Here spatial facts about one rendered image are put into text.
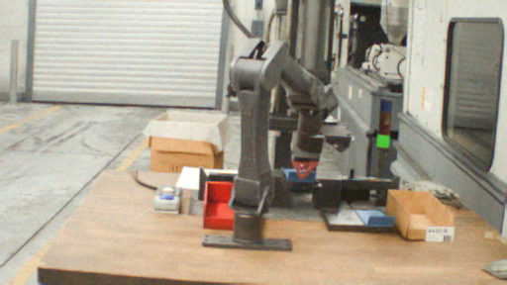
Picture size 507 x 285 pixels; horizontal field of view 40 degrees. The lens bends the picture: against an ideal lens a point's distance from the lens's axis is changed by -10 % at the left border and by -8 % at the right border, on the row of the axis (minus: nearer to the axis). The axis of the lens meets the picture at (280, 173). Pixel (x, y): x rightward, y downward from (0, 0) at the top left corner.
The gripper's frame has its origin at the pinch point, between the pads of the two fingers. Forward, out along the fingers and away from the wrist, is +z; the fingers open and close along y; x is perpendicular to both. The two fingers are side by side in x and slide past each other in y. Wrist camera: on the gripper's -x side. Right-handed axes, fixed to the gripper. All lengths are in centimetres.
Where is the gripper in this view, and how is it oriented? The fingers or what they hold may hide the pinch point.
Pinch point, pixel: (301, 171)
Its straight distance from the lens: 198.2
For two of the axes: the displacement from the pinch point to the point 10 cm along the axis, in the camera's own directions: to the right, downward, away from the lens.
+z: -1.1, 7.5, 6.5
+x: -9.9, -0.7, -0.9
